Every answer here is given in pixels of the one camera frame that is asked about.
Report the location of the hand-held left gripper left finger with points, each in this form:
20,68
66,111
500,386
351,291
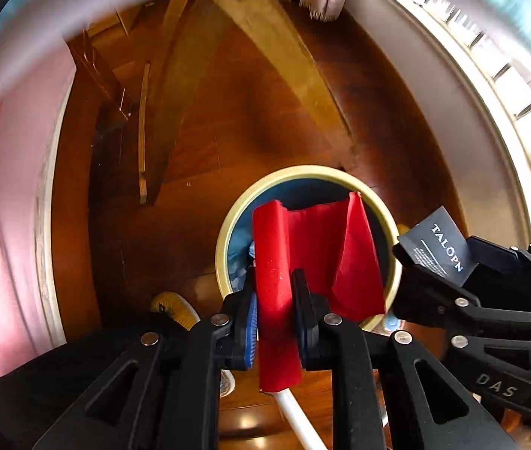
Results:
249,333

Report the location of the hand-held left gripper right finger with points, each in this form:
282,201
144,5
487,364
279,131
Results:
300,328

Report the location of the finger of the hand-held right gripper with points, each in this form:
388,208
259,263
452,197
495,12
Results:
434,300
527,262

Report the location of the dark navy packet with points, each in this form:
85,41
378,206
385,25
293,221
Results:
438,243

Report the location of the red paper packet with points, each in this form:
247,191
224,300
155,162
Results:
274,267

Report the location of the cream rimmed blue bin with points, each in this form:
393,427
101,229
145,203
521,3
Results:
303,170

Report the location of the person's right yellow shoe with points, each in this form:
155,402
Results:
403,229

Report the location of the person's yellow shoe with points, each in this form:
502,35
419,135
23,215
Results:
171,307
403,229

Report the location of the person's left yellow shoe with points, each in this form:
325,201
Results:
171,307

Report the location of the white plastic tube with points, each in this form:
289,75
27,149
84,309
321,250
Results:
298,422

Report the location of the wooden table frame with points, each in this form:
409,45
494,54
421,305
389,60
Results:
284,56

